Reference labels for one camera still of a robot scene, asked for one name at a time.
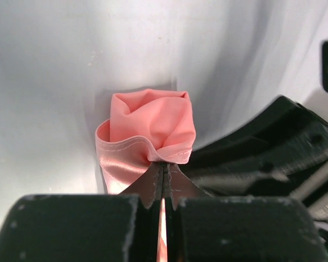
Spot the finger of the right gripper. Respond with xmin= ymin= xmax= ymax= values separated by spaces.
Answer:
xmin=180 ymin=96 xmax=328 ymax=221

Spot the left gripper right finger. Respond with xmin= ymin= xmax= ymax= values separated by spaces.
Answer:
xmin=163 ymin=164 xmax=328 ymax=261

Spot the pink satin napkin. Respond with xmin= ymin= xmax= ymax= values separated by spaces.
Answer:
xmin=95 ymin=88 xmax=196 ymax=262

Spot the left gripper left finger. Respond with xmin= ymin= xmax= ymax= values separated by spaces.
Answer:
xmin=0 ymin=163 xmax=163 ymax=261

